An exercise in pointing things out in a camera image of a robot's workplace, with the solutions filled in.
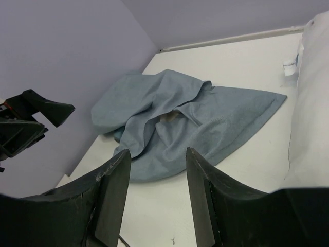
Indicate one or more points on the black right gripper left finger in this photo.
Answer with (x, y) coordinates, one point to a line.
(85, 212)

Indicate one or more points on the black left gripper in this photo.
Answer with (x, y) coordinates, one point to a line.
(20, 130)

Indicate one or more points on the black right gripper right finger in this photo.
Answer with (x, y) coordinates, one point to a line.
(227, 212)

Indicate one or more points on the white pillow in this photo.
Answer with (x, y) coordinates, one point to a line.
(308, 147)

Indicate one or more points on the blue-grey fabric pillowcase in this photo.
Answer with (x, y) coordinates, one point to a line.
(157, 117)

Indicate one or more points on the white pillow care tag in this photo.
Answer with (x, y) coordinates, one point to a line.
(289, 67)

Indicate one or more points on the aluminium back table rail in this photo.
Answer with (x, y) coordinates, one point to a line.
(245, 37)

